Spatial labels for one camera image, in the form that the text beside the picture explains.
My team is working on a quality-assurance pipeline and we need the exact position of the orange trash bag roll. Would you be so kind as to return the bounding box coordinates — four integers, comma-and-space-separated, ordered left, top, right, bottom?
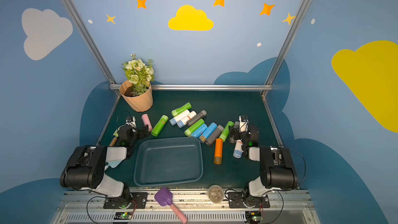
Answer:
214, 138, 223, 165

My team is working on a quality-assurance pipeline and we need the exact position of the grey roll on right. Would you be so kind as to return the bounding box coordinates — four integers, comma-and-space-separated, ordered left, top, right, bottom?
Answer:
229, 121, 240, 144

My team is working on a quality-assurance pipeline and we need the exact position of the white roll red label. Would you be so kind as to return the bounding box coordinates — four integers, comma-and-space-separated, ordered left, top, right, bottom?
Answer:
177, 111, 197, 128

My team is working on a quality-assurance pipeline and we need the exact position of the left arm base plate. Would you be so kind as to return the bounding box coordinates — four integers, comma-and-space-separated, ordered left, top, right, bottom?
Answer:
103, 192, 148, 209

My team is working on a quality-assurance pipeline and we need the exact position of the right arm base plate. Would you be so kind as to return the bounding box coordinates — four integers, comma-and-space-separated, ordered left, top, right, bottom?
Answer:
226, 191, 270, 208

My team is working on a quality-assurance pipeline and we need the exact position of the white blue trash bag roll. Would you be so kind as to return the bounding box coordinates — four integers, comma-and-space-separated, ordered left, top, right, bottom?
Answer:
170, 110, 190, 125

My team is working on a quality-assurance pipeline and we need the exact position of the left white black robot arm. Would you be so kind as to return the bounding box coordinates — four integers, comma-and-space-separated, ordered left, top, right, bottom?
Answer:
60, 118, 152, 203

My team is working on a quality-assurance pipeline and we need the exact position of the right circuit board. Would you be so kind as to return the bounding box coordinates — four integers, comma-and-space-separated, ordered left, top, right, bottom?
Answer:
245, 212, 263, 224

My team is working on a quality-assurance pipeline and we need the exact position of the light blue toy shovel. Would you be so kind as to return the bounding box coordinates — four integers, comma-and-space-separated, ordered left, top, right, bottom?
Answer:
104, 160, 122, 171

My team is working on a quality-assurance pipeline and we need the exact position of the teal plastic storage box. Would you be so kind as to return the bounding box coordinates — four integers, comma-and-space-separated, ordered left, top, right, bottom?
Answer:
134, 137, 203, 187

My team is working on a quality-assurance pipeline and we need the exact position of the circuit board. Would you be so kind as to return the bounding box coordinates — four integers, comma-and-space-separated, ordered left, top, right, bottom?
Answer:
114, 212, 133, 220
245, 212, 263, 224

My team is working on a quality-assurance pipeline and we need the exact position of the dark grey trash bag roll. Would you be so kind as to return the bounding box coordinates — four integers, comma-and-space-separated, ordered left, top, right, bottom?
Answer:
187, 110, 207, 127

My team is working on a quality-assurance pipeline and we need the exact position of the beige flower pot with plant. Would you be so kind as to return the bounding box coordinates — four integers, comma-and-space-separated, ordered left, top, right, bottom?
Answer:
119, 54, 154, 112

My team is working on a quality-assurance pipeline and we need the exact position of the purple toy shovel pink handle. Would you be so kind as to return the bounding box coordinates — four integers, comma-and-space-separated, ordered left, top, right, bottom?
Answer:
154, 187, 188, 224

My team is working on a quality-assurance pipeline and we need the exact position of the white roll blue end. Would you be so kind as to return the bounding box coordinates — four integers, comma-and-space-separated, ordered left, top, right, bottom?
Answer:
233, 140, 243, 159

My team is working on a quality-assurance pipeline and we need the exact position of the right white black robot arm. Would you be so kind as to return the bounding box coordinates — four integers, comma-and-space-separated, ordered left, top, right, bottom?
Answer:
229, 116, 301, 200

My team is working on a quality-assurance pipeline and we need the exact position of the green trash bag roll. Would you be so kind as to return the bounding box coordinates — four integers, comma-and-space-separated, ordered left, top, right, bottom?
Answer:
151, 115, 169, 137

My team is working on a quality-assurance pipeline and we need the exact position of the green trowel wooden handle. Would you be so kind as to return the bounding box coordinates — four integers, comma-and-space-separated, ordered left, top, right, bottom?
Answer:
109, 128, 120, 147

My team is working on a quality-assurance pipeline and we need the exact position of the round clear lid dish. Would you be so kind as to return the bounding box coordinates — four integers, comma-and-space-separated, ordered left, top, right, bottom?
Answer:
208, 185, 224, 203

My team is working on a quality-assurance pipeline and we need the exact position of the left circuit board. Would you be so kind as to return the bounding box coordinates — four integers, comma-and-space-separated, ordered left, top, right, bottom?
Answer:
114, 212, 133, 220

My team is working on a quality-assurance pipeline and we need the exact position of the pink trash bag roll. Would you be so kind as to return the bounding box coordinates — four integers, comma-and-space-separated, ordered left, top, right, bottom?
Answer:
142, 114, 153, 132

